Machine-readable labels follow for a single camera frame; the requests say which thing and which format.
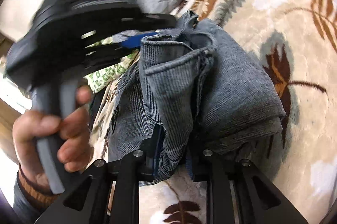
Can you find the green patterned quilt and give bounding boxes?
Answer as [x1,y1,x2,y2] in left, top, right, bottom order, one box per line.
[84,49,139,93]

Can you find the person left hand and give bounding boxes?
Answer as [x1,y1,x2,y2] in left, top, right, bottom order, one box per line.
[13,83,92,194]

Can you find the leaf print blanket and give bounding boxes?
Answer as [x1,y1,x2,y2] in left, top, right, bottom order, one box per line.
[89,0,337,224]

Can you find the blue denim jeans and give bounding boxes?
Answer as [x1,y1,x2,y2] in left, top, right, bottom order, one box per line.
[107,10,286,181]

